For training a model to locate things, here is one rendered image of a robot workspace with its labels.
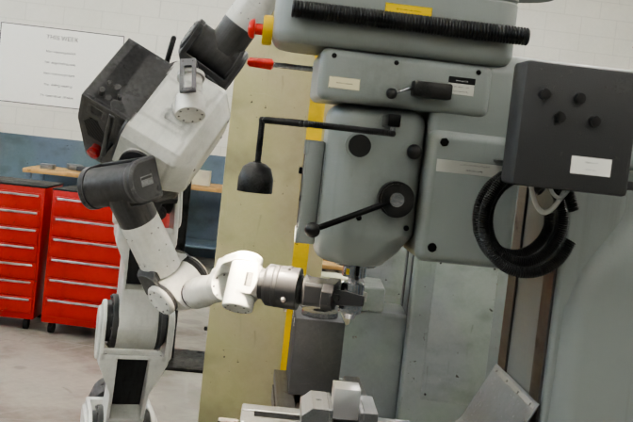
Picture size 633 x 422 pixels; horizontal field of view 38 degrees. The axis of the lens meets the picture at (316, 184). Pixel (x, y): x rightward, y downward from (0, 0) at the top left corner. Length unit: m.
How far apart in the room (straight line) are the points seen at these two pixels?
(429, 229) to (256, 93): 1.90
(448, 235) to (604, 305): 0.32
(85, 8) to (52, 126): 1.41
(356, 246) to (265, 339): 1.91
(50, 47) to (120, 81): 8.99
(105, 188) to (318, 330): 0.62
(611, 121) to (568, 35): 9.94
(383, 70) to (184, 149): 0.55
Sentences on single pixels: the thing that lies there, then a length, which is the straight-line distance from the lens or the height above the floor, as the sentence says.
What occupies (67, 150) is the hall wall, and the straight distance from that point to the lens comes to 11.09.
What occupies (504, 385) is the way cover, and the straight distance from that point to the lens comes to 2.09.
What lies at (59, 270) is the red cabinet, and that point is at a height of 0.45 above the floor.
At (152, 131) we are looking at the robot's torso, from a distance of 2.13.
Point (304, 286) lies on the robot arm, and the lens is 1.91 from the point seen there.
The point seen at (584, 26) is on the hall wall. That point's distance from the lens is 11.65.
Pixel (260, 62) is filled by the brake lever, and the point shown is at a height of 1.70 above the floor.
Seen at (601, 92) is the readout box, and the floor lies 1.68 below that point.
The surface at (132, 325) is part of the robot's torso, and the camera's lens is 2.49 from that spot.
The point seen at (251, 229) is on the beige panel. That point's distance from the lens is 3.64.
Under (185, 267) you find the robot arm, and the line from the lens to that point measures 2.17.
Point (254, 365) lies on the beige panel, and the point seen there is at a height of 0.64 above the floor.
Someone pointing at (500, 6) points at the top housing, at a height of 1.84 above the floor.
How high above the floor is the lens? 1.56
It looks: 3 degrees down
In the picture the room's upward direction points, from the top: 6 degrees clockwise
